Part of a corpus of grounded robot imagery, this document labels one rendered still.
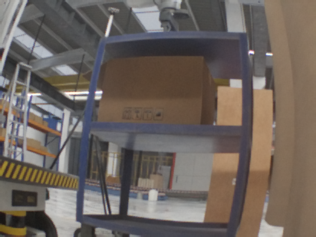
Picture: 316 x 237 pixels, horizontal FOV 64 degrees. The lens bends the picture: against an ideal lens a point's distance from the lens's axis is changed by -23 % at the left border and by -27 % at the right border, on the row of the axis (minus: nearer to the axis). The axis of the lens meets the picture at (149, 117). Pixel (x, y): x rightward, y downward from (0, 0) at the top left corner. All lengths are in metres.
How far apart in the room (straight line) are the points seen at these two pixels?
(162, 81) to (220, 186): 0.74
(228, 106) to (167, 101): 0.66
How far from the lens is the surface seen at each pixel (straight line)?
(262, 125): 1.73
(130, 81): 1.25
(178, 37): 1.20
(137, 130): 1.11
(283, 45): 0.94
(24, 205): 0.69
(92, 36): 11.05
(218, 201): 1.69
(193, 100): 1.14
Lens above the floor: 0.31
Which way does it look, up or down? 13 degrees up
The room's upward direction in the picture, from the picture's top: 6 degrees clockwise
